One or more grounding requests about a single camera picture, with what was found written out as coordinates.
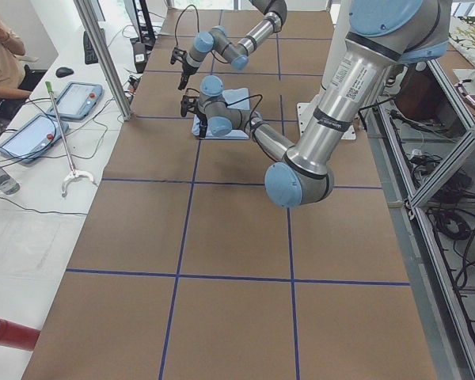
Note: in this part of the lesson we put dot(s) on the reacher grabber stick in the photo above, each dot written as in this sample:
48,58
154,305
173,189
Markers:
74,173

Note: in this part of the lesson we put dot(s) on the red cylinder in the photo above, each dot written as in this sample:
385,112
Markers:
14,335

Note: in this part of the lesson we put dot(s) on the light blue t-shirt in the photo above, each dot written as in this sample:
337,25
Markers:
238,98

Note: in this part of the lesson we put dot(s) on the black keyboard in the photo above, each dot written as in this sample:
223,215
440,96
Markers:
90,56

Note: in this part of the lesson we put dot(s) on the black power adapter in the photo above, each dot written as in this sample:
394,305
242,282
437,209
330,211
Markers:
140,56

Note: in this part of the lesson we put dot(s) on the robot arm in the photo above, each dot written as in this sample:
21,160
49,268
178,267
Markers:
237,53
381,34

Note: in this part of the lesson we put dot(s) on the clear water bottle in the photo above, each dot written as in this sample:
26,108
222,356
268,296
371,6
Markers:
8,185

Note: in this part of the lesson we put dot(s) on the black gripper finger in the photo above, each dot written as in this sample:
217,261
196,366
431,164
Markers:
180,84
185,80
202,131

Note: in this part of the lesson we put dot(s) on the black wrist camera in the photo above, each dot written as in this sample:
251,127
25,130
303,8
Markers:
177,55
189,104

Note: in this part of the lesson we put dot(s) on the aluminium frame post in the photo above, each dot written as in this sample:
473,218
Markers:
90,23

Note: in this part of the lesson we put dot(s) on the teach pendant tablet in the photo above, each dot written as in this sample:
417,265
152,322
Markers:
33,139
77,99

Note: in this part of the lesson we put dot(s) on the black computer mouse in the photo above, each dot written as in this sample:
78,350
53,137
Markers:
63,72

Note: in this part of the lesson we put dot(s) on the far teach pendant tablet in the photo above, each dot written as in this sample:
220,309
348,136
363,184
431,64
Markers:
77,99

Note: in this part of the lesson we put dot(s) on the seated person in beige shirt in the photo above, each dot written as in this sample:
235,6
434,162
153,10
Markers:
13,84

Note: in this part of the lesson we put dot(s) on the aluminium frame rack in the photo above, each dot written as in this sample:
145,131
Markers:
423,129

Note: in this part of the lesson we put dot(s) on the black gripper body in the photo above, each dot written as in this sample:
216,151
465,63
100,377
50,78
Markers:
185,71
201,119

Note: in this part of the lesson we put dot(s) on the near teach pendant tablet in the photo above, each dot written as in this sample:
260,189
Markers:
33,139

